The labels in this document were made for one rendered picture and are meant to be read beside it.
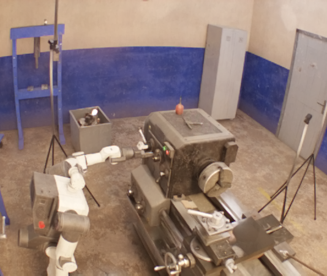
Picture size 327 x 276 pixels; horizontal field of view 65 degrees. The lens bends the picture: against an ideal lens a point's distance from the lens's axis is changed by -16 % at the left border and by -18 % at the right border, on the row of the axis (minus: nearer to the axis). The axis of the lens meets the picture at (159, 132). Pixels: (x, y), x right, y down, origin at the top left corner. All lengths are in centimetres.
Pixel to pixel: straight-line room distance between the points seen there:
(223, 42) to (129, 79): 180
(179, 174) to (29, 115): 360
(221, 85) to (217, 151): 343
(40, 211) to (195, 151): 120
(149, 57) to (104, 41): 88
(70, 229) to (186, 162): 112
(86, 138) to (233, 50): 307
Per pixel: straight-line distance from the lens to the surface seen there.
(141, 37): 525
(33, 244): 172
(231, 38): 548
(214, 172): 208
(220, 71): 552
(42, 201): 145
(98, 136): 409
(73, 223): 135
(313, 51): 513
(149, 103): 567
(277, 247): 212
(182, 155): 213
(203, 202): 257
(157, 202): 236
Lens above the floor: 231
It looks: 26 degrees down
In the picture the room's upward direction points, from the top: 6 degrees clockwise
